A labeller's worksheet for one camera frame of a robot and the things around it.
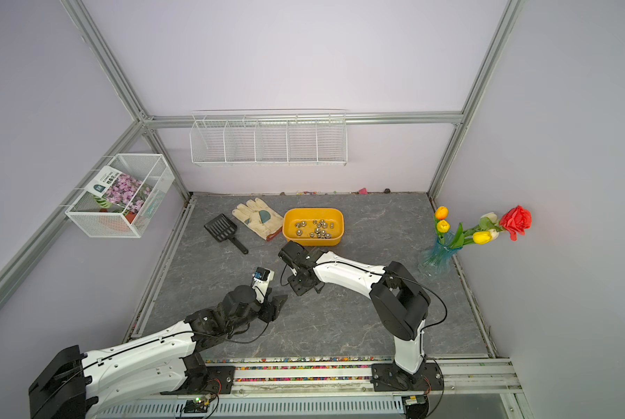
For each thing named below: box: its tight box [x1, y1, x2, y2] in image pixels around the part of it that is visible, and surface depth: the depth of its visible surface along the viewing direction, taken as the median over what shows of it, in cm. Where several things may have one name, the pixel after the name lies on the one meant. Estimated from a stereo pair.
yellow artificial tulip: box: [436, 219, 452, 234], surface depth 73 cm
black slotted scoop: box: [203, 212, 249, 255], surface depth 110 cm
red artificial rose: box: [499, 205, 533, 242], surface depth 63 cm
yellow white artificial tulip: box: [472, 228, 501, 246], surface depth 71 cm
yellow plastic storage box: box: [282, 207, 345, 248], surface depth 110 cm
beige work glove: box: [232, 197, 284, 242], surface depth 114 cm
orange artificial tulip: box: [434, 206, 450, 220], surface depth 75 cm
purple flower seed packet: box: [83, 164, 154, 213], surface depth 75 cm
